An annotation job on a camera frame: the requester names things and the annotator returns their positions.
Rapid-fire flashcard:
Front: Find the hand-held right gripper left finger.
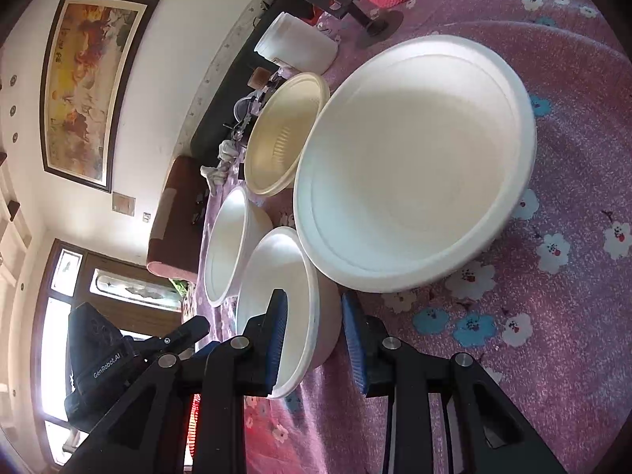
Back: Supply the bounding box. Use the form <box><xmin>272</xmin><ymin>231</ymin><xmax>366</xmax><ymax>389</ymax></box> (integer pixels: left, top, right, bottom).
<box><xmin>62</xmin><ymin>289</ymin><xmax>290</xmax><ymax>474</ymax></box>

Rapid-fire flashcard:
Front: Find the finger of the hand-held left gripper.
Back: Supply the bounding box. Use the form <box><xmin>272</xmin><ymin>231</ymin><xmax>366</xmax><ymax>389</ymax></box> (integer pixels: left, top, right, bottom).
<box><xmin>133</xmin><ymin>315</ymin><xmax>211</xmax><ymax>362</ymax></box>

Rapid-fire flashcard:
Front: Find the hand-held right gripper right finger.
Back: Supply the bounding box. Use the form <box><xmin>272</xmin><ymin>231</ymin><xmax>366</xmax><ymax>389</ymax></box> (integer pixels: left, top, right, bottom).
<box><xmin>340</xmin><ymin>291</ymin><xmax>568</xmax><ymax>474</ymax></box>

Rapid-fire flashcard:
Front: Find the wooden framed glass door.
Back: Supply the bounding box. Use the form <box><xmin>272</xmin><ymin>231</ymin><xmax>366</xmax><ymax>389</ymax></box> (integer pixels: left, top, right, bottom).
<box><xmin>30</xmin><ymin>237</ymin><xmax>198</xmax><ymax>465</ymax></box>

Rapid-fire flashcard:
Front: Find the red and cream bowl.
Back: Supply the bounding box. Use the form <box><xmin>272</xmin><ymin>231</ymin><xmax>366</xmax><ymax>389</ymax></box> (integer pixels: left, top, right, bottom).
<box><xmin>185</xmin><ymin>392</ymin><xmax>205</xmax><ymax>460</ymax></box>

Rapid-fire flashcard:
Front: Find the brown armchair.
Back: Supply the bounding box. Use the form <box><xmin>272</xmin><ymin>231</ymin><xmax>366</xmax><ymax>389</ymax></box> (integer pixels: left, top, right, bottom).
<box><xmin>147</xmin><ymin>155</ymin><xmax>211</xmax><ymax>284</ymax></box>

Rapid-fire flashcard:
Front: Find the large white bowl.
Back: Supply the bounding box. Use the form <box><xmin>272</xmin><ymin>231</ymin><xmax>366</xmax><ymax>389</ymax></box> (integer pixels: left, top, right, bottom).
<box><xmin>293</xmin><ymin>34</ymin><xmax>538</xmax><ymax>293</ymax></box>

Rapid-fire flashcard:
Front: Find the black round device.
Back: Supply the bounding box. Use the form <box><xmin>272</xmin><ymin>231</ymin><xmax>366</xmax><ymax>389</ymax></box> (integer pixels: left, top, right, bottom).
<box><xmin>231</xmin><ymin>95</ymin><xmax>260</xmax><ymax>132</ymax></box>

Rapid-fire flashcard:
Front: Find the black device with brown cap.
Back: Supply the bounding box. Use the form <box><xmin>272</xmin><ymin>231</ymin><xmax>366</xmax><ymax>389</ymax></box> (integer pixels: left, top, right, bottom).
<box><xmin>248</xmin><ymin>66</ymin><xmax>277</xmax><ymax>97</ymax></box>

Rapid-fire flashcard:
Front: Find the framed painting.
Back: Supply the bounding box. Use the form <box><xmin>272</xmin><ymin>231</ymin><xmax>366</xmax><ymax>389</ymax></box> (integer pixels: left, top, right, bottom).
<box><xmin>41</xmin><ymin>0</ymin><xmax>161</xmax><ymax>193</ymax></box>

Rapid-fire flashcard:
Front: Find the purple floral tablecloth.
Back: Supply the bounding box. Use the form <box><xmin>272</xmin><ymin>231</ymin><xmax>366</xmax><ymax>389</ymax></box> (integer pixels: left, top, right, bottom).
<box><xmin>180</xmin><ymin>0</ymin><xmax>632</xmax><ymax>474</ymax></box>

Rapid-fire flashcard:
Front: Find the white plastic jar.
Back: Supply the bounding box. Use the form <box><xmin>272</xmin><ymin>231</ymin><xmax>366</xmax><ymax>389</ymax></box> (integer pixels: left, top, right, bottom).
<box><xmin>254</xmin><ymin>11</ymin><xmax>339</xmax><ymax>74</ymax></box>

